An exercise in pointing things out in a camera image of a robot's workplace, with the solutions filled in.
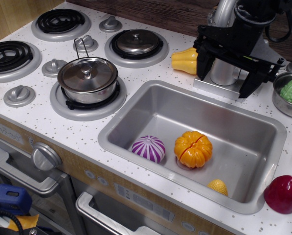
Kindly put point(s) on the orange toy pumpkin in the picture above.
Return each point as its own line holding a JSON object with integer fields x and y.
{"x": 193, "y": 149}

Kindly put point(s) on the orange tape piece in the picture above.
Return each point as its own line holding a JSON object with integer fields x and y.
{"x": 26, "y": 222}

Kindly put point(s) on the stove burner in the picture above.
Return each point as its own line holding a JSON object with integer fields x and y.
{"x": 17, "y": 60}
{"x": 60, "y": 25}
{"x": 58, "y": 103}
{"x": 136, "y": 61}

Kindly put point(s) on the back right stove burner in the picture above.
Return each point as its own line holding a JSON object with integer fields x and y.
{"x": 136, "y": 61}

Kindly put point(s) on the blue clamp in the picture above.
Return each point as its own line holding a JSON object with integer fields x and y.
{"x": 15, "y": 200}

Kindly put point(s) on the red toy apple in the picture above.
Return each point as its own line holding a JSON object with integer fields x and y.
{"x": 278, "y": 195}

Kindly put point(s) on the yellow toy corn piece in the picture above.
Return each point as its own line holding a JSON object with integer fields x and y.
{"x": 218, "y": 186}

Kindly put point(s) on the silver oven door handle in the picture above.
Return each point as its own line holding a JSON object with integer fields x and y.
{"x": 53, "y": 197}

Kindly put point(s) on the steel pot right edge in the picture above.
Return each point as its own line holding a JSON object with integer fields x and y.
{"x": 280, "y": 103}

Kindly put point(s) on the grey stove knob left-centre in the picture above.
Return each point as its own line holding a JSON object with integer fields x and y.
{"x": 52, "y": 68}

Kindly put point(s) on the yellow toy bell pepper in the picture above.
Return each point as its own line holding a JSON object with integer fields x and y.
{"x": 185, "y": 61}

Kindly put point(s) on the small steel pot lid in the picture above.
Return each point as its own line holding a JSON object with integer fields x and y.
{"x": 136, "y": 42}

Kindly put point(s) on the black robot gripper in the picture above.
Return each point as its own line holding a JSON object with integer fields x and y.
{"x": 241, "y": 45}

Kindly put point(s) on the front stove burner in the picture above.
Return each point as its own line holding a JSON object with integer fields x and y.
{"x": 58, "y": 103}

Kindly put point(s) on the silver toy faucet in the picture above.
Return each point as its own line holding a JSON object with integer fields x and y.
{"x": 221, "y": 72}

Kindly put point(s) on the steel pot with lid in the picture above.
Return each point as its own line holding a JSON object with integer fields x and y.
{"x": 88, "y": 80}

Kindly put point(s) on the back left stove burner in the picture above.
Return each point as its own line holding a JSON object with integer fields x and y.
{"x": 60, "y": 25}

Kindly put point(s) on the grey stove knob back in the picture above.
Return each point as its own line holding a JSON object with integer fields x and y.
{"x": 110, "y": 25}

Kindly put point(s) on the silver dishwasher door handle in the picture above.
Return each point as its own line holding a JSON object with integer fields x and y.
{"x": 106, "y": 223}

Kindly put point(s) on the grey stove knob middle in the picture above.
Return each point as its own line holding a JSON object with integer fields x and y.
{"x": 85, "y": 45}

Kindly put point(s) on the grey stove knob front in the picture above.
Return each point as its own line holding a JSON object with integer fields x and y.
{"x": 19, "y": 96}

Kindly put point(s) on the silver oven dial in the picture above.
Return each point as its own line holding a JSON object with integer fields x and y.
{"x": 44, "y": 157}

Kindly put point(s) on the purple white toy onion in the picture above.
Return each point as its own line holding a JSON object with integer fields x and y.
{"x": 149, "y": 147}

